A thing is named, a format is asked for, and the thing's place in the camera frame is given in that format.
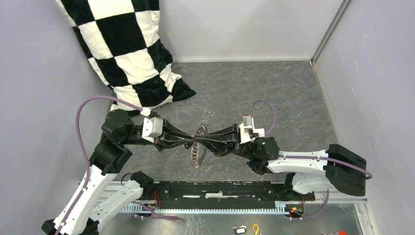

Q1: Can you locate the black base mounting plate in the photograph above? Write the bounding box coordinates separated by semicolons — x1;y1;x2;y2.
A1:
140;181;316;209

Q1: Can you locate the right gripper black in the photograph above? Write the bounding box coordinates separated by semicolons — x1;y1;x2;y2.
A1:
193;124;256;161

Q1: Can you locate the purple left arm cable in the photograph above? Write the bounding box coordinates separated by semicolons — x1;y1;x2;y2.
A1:
54;95;150;235

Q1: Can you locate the black white checkered pillow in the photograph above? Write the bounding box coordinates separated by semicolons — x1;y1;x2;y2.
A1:
58;0;196;116

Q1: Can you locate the orange carabiner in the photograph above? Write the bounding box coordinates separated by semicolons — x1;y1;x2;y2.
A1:
252;224;262;235

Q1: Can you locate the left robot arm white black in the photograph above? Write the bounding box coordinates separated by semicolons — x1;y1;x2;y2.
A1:
42;110;193;235

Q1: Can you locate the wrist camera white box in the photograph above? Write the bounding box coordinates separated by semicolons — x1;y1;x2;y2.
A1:
239;116;265;144
141;117;163;138

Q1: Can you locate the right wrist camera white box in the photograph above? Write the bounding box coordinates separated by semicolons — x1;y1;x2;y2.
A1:
239;116;265;144

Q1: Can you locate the white toothed cable duct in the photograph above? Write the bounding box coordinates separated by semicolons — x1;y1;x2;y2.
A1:
120;203;294;215

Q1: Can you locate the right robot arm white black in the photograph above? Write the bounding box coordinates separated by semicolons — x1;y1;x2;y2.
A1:
191;124;373;200

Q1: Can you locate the key with black tag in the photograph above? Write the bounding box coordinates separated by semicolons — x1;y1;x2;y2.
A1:
233;226;248;235

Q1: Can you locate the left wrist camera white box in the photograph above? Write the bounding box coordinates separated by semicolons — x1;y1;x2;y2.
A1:
141;117;163;138

